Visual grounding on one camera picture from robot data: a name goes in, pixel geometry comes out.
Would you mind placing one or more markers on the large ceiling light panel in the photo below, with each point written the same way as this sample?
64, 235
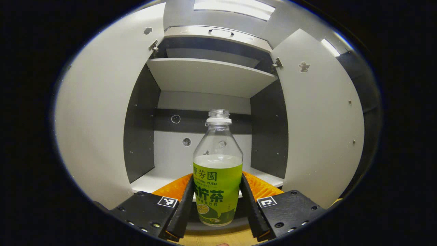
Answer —
232, 8

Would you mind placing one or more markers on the green label bottle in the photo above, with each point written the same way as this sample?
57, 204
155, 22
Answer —
217, 184

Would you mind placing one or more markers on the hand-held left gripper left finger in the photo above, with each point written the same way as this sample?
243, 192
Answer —
184, 212

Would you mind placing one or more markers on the white cabinet drawer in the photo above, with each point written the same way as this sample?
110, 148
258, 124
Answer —
198, 32

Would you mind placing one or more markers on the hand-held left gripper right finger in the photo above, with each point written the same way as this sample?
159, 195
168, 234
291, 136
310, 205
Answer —
251, 212

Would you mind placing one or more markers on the white grey cabinet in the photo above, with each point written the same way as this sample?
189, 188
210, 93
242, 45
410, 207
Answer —
205, 78

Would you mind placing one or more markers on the white cabinet door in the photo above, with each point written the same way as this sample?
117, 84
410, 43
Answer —
321, 130
99, 119

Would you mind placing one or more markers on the small ceiling light panel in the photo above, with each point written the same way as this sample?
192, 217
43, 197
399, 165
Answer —
330, 48

